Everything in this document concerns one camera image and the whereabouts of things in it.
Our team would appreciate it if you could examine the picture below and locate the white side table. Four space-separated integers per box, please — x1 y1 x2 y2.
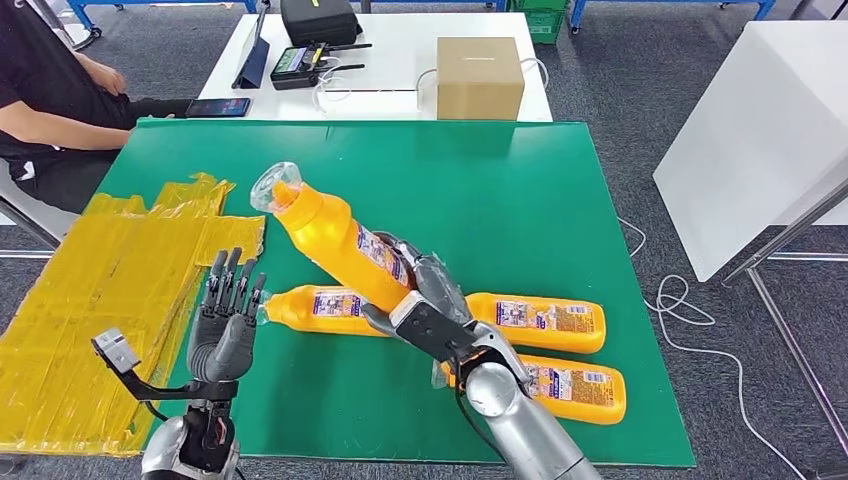
652 19 848 458

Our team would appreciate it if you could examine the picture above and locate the tablet in dark folio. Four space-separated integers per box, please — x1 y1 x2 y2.
231 0 272 91

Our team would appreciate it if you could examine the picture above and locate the yellow taped cardboard sheet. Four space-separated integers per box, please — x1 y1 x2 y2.
0 172 268 460

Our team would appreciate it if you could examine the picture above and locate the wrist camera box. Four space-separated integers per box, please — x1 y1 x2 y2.
90 327 240 404
389 290 480 364

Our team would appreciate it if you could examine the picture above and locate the black carry bag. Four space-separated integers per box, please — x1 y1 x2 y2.
279 0 364 48

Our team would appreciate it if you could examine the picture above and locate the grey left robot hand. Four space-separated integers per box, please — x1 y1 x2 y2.
187 248 268 386

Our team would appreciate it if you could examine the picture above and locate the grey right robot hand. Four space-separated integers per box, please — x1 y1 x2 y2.
361 233 477 339

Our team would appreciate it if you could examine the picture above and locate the orange detergent bottle clear cap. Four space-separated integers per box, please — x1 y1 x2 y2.
433 354 628 427
256 284 395 339
465 292 607 356
250 160 419 314

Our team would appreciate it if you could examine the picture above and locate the green plastic crate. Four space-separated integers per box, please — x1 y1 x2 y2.
508 0 571 46

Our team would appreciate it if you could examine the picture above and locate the black smartphone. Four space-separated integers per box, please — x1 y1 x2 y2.
184 97 253 120

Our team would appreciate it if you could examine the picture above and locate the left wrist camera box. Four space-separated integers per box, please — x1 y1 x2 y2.
90 327 240 404

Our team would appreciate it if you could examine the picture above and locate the white floor cable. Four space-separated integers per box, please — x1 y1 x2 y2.
619 217 806 480

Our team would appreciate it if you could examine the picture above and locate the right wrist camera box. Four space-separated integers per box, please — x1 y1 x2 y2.
389 290 480 364

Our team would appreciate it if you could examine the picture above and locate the blue metal rack frame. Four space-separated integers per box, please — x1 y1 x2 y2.
66 0 260 38
568 0 776 34

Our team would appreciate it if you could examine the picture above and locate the person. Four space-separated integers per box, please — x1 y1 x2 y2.
0 0 193 215

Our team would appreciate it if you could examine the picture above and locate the white chair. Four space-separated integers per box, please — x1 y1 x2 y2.
0 158 75 261

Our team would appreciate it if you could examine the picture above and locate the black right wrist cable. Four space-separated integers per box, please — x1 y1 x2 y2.
453 357 508 462

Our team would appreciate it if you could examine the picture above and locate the black remote controller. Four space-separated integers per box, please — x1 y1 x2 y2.
269 42 374 92

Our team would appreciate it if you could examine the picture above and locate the person's left hand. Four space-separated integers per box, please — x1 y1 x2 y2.
78 54 128 98

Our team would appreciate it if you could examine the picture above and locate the green work table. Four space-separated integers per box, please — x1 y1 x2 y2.
92 117 697 470

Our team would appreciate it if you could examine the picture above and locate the brown cardboard box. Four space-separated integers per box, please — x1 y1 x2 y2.
435 36 527 122

